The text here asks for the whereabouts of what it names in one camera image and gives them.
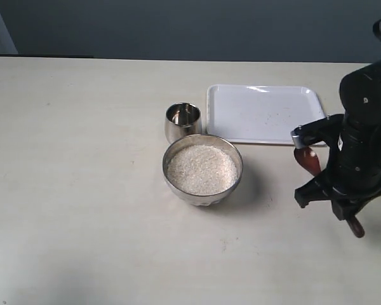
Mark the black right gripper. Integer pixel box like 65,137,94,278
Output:
291,113,381,220

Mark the brown wooden spoon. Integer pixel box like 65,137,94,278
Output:
293,147,365,238

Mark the small steel cup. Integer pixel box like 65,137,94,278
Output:
164,102,203,144

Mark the steel bowl of rice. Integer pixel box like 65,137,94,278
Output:
162,134,243,207

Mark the white plastic tray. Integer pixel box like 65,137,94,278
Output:
206,85,326,146

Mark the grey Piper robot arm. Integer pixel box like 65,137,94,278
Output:
291,60,381,220

